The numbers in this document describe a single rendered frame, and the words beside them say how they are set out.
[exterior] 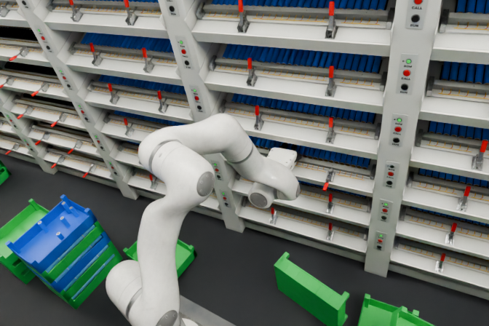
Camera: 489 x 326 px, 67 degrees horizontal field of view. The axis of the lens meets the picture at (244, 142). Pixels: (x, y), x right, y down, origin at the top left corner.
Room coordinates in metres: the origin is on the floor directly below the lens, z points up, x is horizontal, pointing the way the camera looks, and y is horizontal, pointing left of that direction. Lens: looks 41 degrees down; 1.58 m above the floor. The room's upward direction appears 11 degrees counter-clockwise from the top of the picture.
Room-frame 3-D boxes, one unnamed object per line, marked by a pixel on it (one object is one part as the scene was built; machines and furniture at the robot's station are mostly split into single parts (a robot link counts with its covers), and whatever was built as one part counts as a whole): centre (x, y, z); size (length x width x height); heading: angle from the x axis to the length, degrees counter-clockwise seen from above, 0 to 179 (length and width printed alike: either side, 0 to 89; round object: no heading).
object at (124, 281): (0.55, 0.37, 0.61); 0.19 x 0.12 x 0.24; 40
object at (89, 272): (1.09, 0.89, 0.12); 0.30 x 0.20 x 0.08; 140
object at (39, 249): (1.09, 0.89, 0.36); 0.30 x 0.20 x 0.08; 140
